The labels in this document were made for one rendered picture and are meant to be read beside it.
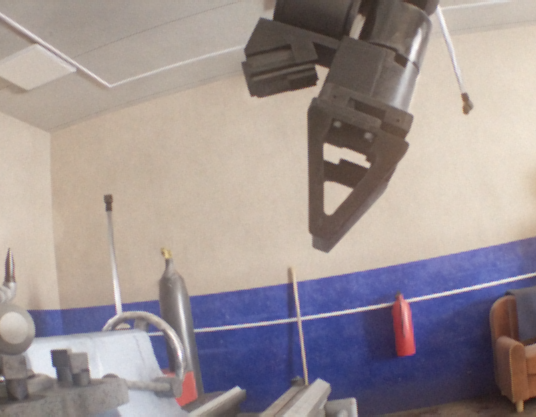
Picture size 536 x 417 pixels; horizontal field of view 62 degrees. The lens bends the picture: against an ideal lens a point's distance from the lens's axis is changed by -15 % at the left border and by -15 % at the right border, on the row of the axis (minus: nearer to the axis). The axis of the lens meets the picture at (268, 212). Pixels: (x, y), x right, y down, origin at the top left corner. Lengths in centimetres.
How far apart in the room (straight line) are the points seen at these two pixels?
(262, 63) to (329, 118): 10
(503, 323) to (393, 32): 402
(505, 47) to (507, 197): 151
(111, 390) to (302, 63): 29
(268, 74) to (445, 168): 426
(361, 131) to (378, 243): 419
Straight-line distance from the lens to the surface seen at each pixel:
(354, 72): 37
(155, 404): 96
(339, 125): 32
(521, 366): 387
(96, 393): 39
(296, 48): 39
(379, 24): 40
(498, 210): 463
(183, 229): 494
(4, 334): 24
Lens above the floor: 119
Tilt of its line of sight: 10 degrees up
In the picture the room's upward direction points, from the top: 8 degrees counter-clockwise
